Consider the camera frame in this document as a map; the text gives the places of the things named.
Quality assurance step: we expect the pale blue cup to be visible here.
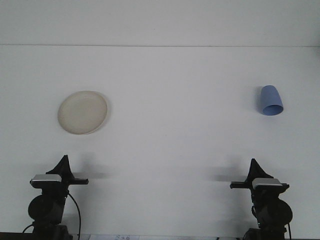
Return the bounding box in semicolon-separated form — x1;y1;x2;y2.
258;85;285;117

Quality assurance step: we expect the pale round plate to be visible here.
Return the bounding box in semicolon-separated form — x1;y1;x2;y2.
57;90;109;135

